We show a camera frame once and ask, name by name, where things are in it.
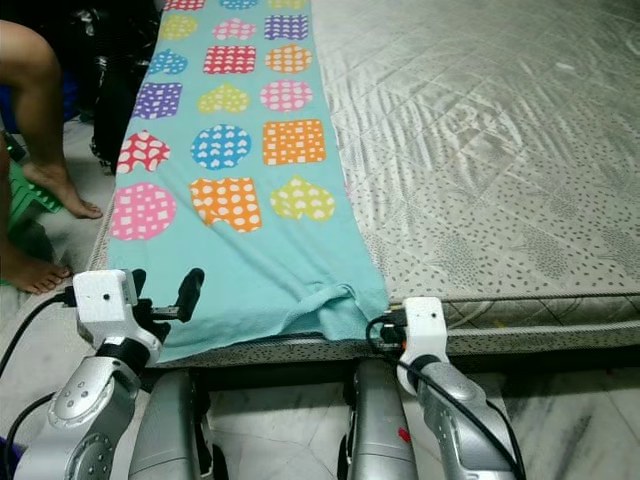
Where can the teal blanket with colourful shapes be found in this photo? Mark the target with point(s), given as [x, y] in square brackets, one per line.
[260, 260]

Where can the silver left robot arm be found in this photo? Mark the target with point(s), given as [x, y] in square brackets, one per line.
[85, 410]

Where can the silver right robot leg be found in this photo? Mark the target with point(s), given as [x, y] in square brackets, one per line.
[380, 430]

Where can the silver robot leg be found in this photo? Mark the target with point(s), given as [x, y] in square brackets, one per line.
[380, 430]
[175, 430]

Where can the silver left robot leg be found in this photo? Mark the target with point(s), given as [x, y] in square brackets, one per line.
[175, 430]

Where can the green plastic stool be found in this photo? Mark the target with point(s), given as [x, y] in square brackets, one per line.
[25, 195]

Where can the white dotted quilted mattress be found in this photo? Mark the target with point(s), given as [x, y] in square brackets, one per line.
[480, 150]

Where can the purple plastic waste bin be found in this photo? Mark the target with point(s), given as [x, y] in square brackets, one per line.
[8, 460]

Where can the blue plastic stool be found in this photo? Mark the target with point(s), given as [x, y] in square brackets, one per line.
[8, 105]

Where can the person in grey shorts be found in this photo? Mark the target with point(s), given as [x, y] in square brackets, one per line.
[30, 80]

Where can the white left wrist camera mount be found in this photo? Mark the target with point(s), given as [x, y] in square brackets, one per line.
[105, 298]

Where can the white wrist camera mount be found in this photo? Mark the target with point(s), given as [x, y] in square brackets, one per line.
[105, 298]
[425, 330]

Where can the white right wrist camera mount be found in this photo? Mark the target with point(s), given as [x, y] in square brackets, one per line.
[425, 330]

